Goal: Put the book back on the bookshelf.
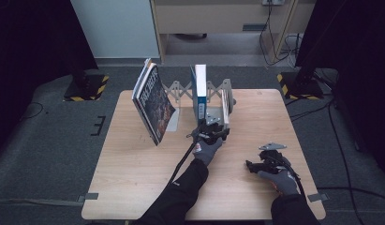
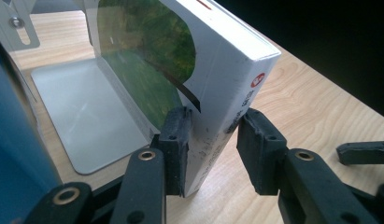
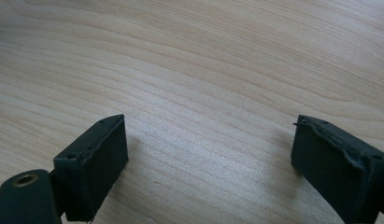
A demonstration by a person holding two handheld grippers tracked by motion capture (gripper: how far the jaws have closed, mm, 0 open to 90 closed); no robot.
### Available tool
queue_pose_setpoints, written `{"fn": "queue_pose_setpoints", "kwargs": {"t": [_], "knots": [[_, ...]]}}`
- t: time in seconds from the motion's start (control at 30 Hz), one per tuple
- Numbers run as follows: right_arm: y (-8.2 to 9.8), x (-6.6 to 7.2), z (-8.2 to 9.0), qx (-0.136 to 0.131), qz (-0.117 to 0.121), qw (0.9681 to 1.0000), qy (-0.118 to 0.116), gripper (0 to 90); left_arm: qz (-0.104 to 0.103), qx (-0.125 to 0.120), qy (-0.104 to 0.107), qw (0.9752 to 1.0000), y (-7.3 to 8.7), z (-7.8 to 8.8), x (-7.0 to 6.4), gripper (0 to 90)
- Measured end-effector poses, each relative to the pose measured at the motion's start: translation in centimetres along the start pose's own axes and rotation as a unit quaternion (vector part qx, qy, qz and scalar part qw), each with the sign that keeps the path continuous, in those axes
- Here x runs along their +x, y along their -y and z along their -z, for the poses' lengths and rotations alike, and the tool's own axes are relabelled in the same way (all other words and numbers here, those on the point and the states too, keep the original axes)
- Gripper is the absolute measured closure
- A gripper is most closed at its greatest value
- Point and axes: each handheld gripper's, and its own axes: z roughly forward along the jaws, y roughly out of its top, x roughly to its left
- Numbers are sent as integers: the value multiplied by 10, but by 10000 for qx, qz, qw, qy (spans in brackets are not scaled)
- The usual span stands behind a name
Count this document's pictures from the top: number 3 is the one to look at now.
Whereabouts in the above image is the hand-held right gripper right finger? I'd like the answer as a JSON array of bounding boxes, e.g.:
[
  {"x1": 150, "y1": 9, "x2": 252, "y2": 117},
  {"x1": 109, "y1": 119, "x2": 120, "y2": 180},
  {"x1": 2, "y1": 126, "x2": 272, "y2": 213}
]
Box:
[{"x1": 290, "y1": 114, "x2": 384, "y2": 224}]

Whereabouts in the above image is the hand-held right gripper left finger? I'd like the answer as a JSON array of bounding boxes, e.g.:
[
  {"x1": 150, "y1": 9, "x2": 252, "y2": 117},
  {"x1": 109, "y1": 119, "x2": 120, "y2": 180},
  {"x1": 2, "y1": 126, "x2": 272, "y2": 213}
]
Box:
[{"x1": 52, "y1": 113, "x2": 130, "y2": 223}]

